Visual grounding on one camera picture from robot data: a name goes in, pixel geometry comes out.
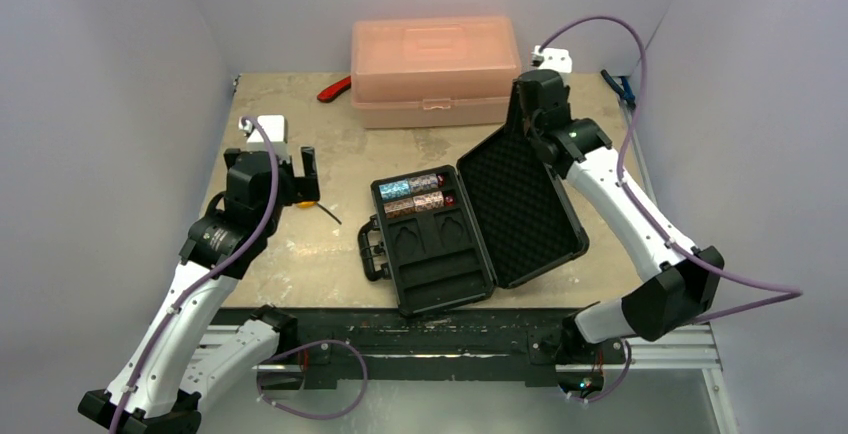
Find black metal base frame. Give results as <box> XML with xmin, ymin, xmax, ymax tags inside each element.
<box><xmin>258</xmin><ymin>308</ymin><xmax>626</xmax><ymax>391</ymax></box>

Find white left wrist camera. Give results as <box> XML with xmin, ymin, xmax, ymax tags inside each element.
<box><xmin>238</xmin><ymin>114</ymin><xmax>291</xmax><ymax>162</ymax></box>

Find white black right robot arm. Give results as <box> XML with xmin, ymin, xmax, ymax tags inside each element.
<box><xmin>507</xmin><ymin>69</ymin><xmax>724</xmax><ymax>361</ymax></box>

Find blue handled pliers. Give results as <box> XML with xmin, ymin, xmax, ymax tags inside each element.
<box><xmin>600</xmin><ymin>69</ymin><xmax>637</xmax><ymax>111</ymax></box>

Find translucent pink plastic toolbox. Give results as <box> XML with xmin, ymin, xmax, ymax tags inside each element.
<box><xmin>351</xmin><ymin>16</ymin><xmax>522</xmax><ymax>129</ymax></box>

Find red handled utility knife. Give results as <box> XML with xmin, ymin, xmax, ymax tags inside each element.
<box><xmin>316</xmin><ymin>76</ymin><xmax>352</xmax><ymax>103</ymax></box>

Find black plastic poker case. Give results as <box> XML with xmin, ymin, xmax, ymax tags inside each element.
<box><xmin>357</xmin><ymin>128</ymin><xmax>589</xmax><ymax>317</ymax></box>

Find blue poker chip stack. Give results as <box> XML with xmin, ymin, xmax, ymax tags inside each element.
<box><xmin>378</xmin><ymin>180</ymin><xmax>411</xmax><ymax>201</ymax></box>

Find yellow tape measure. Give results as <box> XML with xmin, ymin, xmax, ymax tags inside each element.
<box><xmin>296</xmin><ymin>201</ymin><xmax>343</xmax><ymax>225</ymax></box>

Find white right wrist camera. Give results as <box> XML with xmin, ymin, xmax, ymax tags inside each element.
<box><xmin>531</xmin><ymin>45</ymin><xmax>573</xmax><ymax>76</ymax></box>

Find red dice pair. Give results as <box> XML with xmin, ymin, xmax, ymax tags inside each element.
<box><xmin>437</xmin><ymin>174</ymin><xmax>456</xmax><ymax>206</ymax></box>

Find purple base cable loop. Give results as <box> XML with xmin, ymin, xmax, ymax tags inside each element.
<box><xmin>256</xmin><ymin>340</ymin><xmax>369</xmax><ymax>420</ymax></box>

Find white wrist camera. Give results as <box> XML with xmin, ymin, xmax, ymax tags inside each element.
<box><xmin>531</xmin><ymin>45</ymin><xmax>573</xmax><ymax>76</ymax></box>
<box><xmin>238</xmin><ymin>114</ymin><xmax>291</xmax><ymax>162</ymax></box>

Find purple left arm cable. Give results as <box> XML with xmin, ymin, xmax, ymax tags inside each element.
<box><xmin>109</xmin><ymin>116</ymin><xmax>282</xmax><ymax>434</ymax></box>

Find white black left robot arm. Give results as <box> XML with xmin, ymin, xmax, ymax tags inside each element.
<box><xmin>77</xmin><ymin>146</ymin><xmax>320</xmax><ymax>433</ymax></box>

